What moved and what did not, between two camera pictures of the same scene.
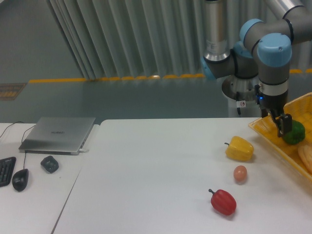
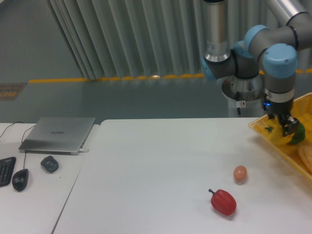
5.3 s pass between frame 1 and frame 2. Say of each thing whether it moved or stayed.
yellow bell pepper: moved
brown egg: stayed
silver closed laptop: stayed
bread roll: stayed
